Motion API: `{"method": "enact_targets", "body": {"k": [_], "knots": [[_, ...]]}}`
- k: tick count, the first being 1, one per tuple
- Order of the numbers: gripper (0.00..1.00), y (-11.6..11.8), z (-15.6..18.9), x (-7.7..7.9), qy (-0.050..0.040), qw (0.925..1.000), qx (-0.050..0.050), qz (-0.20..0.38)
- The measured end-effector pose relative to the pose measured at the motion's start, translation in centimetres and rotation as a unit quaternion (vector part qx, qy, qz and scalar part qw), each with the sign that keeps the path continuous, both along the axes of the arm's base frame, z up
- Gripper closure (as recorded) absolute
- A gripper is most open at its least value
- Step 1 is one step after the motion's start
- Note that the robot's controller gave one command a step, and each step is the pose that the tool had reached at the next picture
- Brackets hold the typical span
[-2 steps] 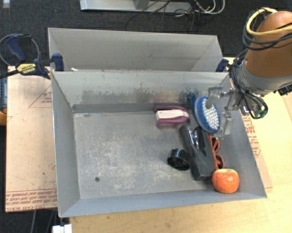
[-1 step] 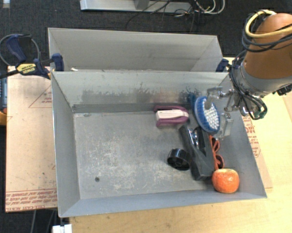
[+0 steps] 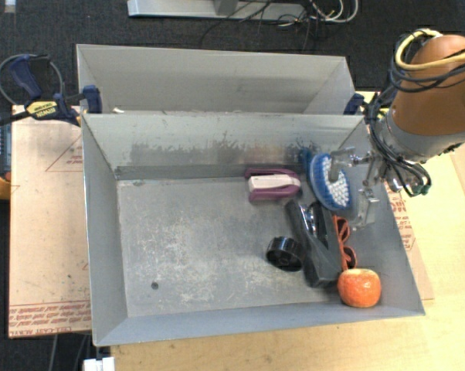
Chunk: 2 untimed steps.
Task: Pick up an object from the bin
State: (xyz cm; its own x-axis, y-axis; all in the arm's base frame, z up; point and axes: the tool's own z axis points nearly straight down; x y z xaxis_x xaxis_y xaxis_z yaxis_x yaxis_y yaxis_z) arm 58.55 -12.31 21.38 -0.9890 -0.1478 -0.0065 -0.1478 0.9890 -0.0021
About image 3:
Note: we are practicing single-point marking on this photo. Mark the grey metal bin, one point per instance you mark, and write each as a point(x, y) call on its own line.
point(201, 246)

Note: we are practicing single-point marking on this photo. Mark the orange apple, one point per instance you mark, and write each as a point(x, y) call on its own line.
point(359, 288)

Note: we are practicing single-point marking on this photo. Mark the large black stapler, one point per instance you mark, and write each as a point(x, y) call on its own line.
point(317, 257)

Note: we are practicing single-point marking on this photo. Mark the brown cardboard board, red print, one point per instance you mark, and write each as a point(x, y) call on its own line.
point(47, 226)

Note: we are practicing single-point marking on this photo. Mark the purple and white stapler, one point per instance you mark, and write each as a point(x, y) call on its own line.
point(273, 186)

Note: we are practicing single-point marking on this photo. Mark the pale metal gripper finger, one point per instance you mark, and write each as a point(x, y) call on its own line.
point(367, 207)
point(340, 157)

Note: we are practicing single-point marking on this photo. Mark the orange sunglasses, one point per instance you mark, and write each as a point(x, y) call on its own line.
point(342, 232)

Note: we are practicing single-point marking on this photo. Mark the blue brush with white bristles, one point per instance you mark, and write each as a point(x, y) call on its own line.
point(333, 195)

